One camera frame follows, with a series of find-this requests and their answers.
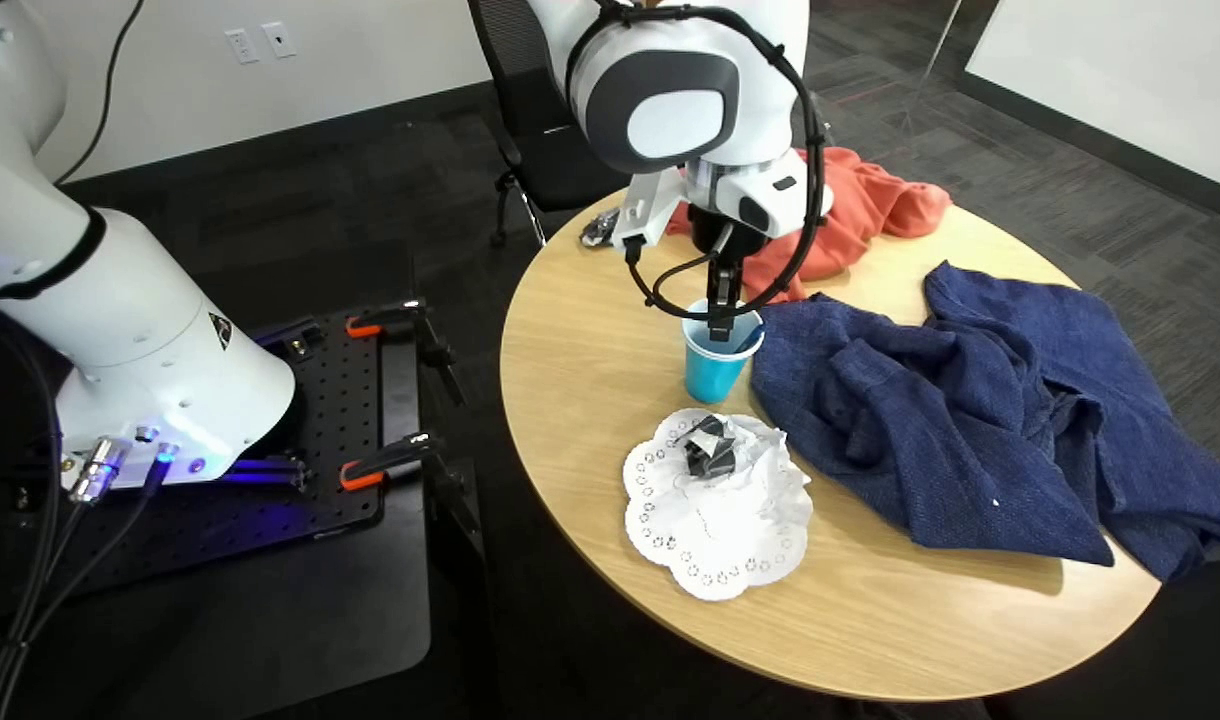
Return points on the orange cloth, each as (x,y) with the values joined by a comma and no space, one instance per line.
(875,201)

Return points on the black binder clip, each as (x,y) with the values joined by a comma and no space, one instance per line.
(708,447)

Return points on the white wall outlet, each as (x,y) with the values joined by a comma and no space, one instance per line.
(241,45)
(278,37)

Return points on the black orange clamp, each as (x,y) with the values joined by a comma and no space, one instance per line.
(385,321)
(385,461)

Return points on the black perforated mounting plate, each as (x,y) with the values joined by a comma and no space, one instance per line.
(232,522)

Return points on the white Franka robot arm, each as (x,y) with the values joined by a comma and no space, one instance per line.
(140,332)

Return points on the blue plastic cup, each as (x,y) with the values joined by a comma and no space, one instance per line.
(712,380)

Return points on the dark blue cloth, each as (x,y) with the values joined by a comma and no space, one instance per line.
(982,415)

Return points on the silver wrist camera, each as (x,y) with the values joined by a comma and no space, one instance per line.
(647,210)

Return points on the small black silver object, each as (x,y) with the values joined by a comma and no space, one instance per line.
(601,230)

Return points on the black mesh office chair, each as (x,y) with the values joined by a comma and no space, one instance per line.
(541,146)

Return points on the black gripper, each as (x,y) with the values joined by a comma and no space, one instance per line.
(731,242)

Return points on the white paper doily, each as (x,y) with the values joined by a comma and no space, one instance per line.
(712,532)

